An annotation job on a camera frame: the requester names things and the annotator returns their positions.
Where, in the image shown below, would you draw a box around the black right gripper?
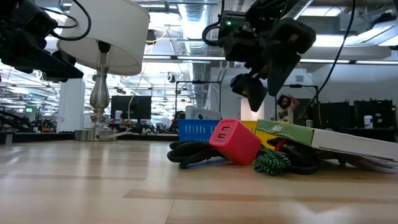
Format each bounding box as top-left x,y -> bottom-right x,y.
223,0 -> 317,113

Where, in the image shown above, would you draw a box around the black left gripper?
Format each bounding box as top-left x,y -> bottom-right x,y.
0,0 -> 84,83

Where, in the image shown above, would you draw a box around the pink USB wall charger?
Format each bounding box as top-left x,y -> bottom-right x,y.
208,118 -> 262,166

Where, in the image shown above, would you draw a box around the white printed product box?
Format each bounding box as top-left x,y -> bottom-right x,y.
185,105 -> 221,121

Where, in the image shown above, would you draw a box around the black cable with red strap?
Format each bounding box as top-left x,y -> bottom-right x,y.
266,136 -> 320,175

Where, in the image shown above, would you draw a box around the green white acer box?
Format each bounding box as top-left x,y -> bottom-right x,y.
255,119 -> 398,162

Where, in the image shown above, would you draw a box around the plain black cable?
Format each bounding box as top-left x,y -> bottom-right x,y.
167,140 -> 229,170

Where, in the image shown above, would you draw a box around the person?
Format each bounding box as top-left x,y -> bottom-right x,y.
275,94 -> 302,124

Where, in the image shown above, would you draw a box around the yellow slotted basket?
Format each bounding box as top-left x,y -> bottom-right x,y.
241,120 -> 292,150

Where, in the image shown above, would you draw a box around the white shade silver table lamp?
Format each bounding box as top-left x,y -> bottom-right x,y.
57,0 -> 150,142

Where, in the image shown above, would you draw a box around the small blue slotted basket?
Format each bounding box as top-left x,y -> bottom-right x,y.
177,119 -> 222,142

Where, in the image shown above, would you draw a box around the black computer monitor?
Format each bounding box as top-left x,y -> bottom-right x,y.
110,95 -> 152,121

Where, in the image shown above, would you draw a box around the black partition cabinets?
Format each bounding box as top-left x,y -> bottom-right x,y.
320,99 -> 397,130

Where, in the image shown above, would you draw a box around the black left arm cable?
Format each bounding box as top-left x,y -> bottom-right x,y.
40,0 -> 93,42

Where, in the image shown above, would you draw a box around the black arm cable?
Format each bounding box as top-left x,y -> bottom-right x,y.
297,0 -> 357,125
40,0 -> 93,42

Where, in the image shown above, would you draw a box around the black rig stand frame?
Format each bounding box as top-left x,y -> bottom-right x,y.
274,83 -> 320,122

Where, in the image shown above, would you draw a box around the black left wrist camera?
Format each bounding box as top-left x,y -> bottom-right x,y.
18,11 -> 58,38

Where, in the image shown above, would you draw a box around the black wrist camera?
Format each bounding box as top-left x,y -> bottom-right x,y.
18,11 -> 58,38
218,10 -> 249,41

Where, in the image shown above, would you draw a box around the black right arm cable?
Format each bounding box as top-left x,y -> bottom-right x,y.
297,0 -> 357,125

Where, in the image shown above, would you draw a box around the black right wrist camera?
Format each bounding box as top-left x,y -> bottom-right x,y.
218,10 -> 249,41

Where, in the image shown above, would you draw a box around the black aluminium table frame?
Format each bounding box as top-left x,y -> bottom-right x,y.
0,128 -> 398,144

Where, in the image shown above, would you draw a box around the green black braided cable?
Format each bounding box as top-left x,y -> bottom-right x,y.
253,146 -> 292,176

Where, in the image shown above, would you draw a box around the white lamp cord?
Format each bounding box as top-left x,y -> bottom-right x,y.
107,71 -> 147,139

